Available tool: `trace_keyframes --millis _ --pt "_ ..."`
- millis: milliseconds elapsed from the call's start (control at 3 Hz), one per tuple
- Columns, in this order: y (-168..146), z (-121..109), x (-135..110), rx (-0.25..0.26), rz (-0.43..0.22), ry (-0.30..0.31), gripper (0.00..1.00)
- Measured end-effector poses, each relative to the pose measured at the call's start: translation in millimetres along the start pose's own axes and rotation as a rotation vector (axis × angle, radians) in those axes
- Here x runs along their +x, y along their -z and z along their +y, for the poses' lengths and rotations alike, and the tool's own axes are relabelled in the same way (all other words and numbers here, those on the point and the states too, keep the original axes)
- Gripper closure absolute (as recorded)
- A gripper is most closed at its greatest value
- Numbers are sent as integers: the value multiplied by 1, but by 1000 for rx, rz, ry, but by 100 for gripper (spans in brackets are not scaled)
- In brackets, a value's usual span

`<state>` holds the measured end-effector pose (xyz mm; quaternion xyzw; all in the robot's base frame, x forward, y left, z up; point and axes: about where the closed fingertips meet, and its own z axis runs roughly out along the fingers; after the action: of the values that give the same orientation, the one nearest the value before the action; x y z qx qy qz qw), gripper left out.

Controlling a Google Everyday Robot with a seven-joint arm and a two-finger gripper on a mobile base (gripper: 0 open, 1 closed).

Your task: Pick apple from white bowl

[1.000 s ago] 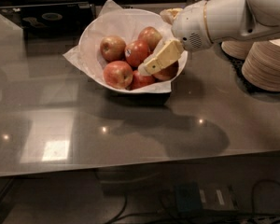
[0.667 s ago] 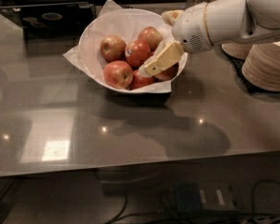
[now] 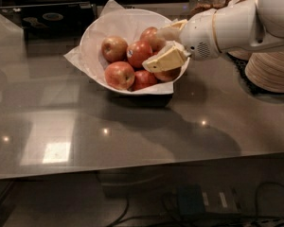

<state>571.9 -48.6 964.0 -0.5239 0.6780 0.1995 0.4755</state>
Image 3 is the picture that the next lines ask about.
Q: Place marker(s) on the red apple at back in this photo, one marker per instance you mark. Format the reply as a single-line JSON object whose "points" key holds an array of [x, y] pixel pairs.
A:
{"points": [[150, 35]]}

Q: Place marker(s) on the white paper liner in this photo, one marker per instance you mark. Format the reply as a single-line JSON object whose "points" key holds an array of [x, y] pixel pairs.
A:
{"points": [[116, 22]]}

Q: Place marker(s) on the white bowl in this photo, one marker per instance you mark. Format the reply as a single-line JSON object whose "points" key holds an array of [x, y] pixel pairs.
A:
{"points": [[88, 38]]}

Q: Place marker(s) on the black tray on counter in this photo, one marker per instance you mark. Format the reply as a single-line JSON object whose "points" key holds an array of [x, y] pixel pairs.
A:
{"points": [[57, 18]]}

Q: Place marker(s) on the dark red apple front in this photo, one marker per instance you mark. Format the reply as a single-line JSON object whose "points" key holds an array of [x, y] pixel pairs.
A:
{"points": [[143, 79]]}

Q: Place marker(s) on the dark box under table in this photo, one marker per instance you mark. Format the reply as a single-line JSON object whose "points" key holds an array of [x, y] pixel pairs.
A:
{"points": [[190, 200]]}

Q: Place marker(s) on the yellow-red apple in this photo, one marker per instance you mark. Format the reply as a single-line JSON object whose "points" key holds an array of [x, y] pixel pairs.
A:
{"points": [[169, 75]]}

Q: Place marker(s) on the red apple centre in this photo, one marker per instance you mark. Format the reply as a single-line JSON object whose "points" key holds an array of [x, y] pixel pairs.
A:
{"points": [[138, 52]]}

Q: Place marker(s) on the black rubber mat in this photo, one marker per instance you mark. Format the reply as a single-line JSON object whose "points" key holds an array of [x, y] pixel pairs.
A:
{"points": [[240, 65]]}

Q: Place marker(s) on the stack of paper plates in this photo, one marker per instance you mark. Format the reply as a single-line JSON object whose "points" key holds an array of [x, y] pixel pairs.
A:
{"points": [[266, 70], [241, 55]]}

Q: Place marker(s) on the red apple front left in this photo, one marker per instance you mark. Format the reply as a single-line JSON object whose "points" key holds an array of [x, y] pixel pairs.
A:
{"points": [[119, 75]]}

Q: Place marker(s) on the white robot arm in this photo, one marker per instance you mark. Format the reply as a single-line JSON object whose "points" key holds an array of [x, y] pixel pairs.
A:
{"points": [[251, 25]]}

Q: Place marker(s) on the front stack of paper plates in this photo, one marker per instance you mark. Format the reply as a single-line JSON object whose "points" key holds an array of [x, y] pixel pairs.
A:
{"points": [[266, 70]]}

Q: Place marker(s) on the rear stack of paper plates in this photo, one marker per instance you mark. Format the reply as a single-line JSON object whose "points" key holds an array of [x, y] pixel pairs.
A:
{"points": [[241, 55]]}

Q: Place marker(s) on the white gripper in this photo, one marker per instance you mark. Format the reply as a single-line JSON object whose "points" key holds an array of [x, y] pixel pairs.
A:
{"points": [[198, 35]]}

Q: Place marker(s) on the yellow-green apple at left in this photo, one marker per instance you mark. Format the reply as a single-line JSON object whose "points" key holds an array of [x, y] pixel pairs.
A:
{"points": [[114, 48]]}

